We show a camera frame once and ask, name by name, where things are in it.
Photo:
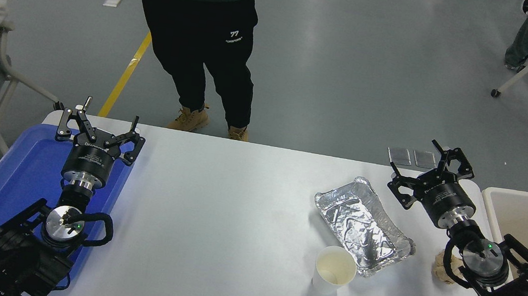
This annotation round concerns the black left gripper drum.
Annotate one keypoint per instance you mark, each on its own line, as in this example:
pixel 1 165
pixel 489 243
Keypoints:
pixel 89 159

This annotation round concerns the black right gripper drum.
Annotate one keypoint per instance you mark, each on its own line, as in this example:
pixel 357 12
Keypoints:
pixel 446 198

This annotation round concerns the white paper cup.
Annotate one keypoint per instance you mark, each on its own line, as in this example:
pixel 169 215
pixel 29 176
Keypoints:
pixel 328 281

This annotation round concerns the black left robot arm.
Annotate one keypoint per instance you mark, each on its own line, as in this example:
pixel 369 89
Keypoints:
pixel 18 263

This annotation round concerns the clear floor plate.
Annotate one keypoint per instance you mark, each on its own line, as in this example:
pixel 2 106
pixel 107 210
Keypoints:
pixel 423 160
pixel 399 156

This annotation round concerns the silver foil tray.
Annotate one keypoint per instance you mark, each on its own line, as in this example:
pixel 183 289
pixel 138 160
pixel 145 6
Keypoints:
pixel 360 225

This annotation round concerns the crumpled tan paper ball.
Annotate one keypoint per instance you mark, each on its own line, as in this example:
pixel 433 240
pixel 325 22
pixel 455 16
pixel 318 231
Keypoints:
pixel 438 270

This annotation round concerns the blue plastic tray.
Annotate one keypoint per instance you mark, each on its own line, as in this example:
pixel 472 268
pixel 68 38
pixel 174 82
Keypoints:
pixel 12 187

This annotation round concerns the grey metal frame chair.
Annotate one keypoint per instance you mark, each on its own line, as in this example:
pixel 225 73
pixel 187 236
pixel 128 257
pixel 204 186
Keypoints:
pixel 5 61

